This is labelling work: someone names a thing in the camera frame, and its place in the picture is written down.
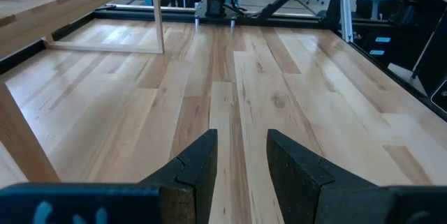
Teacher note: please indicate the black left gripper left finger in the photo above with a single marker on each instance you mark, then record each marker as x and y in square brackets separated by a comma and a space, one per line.
[195, 182]

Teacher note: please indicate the wooden slatted shelf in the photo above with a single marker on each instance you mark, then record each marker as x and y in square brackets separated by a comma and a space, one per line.
[52, 0]

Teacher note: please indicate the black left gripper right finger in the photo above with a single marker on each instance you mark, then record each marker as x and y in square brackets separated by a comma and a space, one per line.
[297, 182]

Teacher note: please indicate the black computer case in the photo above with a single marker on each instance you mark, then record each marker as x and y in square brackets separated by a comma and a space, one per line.
[394, 47]

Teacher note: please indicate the silver metal bracket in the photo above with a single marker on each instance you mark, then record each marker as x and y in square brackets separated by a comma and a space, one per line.
[346, 18]

